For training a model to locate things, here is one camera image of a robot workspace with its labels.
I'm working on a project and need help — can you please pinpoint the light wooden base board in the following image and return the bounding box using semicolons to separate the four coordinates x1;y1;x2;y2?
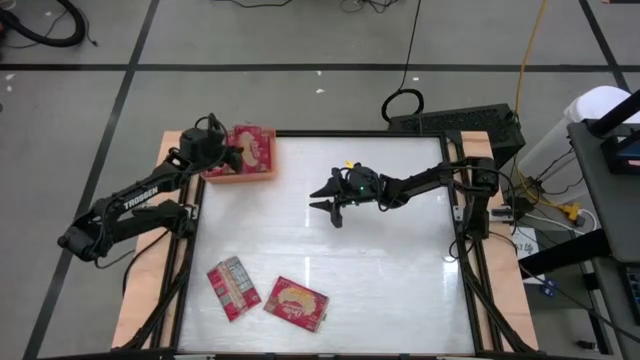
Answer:
110;128;540;351

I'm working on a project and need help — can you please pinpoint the white paper sheet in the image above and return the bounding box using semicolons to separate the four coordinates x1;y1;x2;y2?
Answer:
512;224;549;286

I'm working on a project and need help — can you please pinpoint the black aluminium table frame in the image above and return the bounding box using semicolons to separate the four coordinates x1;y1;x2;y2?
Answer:
117;113;539;360

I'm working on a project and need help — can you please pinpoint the black perforated computer case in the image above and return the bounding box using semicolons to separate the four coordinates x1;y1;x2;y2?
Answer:
387;102;527;171

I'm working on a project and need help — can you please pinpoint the orange cardboard box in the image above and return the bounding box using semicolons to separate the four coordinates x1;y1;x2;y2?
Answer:
202;124;278;185

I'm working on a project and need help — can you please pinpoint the black power cable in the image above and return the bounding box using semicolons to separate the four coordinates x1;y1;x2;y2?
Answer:
380;0;426;124

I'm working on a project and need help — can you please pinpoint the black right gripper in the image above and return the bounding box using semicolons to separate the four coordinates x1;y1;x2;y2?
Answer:
308;162;386;230

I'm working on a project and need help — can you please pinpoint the white power strip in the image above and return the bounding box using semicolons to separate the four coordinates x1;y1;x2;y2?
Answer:
489;204;526;221

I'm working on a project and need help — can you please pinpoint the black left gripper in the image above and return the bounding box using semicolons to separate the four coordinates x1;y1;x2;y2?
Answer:
177;124;245;175

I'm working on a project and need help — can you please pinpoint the black power adapter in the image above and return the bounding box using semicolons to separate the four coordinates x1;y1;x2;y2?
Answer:
507;195;534;214

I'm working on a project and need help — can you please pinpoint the yellow extension cable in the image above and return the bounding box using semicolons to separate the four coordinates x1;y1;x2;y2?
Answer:
513;0;586;226

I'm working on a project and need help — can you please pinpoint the dark grey side table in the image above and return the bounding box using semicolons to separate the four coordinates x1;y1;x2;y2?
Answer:
519;119;640;360

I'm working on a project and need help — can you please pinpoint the thick black hose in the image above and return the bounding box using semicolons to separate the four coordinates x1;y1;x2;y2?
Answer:
0;0;87;50

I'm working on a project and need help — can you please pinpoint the white plastic bin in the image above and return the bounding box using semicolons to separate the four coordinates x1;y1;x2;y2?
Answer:
517;84;640;205

